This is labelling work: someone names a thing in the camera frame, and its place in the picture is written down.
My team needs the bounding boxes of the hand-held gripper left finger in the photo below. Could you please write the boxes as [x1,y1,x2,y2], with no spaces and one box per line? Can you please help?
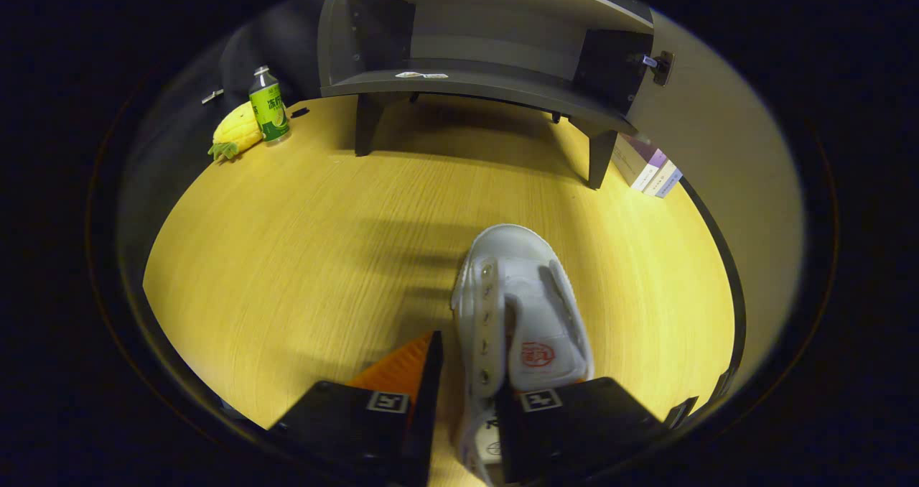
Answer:
[269,330,444,487]

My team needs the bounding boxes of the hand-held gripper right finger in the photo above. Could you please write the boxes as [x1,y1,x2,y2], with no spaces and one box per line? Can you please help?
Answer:
[495,376,666,485]

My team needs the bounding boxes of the white shoe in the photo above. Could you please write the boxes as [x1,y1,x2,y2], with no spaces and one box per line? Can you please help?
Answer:
[450,223,596,487]

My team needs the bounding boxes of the grey shoe cabinet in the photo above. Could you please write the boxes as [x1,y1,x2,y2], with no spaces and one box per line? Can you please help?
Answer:
[318,0,656,190]

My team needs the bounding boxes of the purple spine book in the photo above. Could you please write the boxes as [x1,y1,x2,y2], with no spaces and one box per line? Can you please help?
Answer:
[632,148,673,194]

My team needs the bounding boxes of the white cover book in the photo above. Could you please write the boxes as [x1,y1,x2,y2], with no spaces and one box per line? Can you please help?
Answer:
[612,134,658,188]

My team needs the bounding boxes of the yellow pineapple plush toy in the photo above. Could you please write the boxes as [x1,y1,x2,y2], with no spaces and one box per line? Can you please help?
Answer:
[208,101,265,162]

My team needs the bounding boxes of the green drink bottle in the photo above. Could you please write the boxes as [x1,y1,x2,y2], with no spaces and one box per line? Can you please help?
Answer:
[248,65,291,146]

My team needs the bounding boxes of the black backdrop cloth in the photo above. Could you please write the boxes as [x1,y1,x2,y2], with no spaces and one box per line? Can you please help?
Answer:
[118,0,327,200]

